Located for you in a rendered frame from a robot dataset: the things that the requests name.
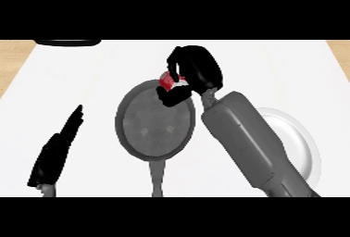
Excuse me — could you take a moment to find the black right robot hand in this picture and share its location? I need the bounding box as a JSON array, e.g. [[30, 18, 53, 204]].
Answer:
[[156, 44, 224, 108]]

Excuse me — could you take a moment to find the red can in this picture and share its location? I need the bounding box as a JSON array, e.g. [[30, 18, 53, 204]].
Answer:
[[157, 70, 188, 93]]

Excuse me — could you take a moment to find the black flat appliance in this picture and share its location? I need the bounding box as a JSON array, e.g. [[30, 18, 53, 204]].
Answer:
[[33, 39, 101, 47]]

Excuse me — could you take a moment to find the white plate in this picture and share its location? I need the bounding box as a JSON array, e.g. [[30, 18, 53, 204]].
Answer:
[[253, 106, 321, 189]]

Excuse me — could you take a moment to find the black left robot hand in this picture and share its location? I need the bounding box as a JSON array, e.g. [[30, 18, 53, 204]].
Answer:
[[26, 104, 84, 188]]

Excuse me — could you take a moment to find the grey frying pan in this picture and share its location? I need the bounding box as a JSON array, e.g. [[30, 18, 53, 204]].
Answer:
[[115, 79, 197, 198]]

